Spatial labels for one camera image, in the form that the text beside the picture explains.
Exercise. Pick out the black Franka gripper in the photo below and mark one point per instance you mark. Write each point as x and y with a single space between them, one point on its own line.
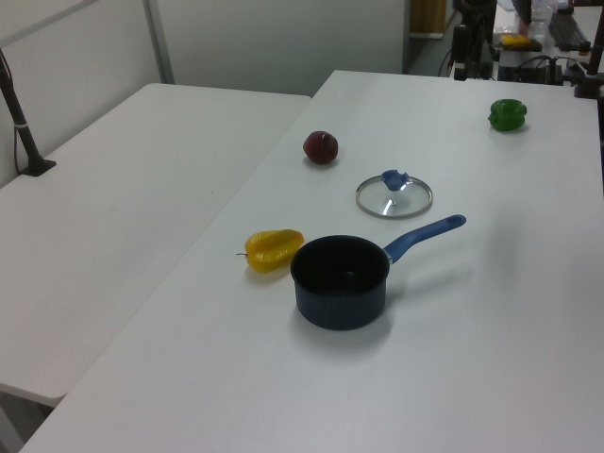
474 14

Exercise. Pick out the glass lid with blue knob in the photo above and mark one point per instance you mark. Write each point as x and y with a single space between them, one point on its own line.
394 179

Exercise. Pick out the yellow block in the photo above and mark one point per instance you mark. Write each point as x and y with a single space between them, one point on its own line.
514 40

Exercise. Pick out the black electronics box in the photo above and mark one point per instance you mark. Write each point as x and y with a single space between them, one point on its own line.
531 72

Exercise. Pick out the wooden cabinet panel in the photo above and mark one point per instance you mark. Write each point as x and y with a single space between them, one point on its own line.
427 16

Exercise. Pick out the green toy bell pepper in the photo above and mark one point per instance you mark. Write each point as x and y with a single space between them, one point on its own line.
507 115

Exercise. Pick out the clear plastic bottle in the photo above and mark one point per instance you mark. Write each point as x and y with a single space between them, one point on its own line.
540 21

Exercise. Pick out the black keyboard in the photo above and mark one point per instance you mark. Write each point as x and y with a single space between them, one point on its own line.
566 30

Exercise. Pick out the black clamp stand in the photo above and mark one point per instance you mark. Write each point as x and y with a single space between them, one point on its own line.
590 82

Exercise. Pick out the yellow toy starfruit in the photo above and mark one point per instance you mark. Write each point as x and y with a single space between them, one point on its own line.
271 250

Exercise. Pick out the black camera pole with base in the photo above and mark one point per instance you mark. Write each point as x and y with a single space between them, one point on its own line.
23 137

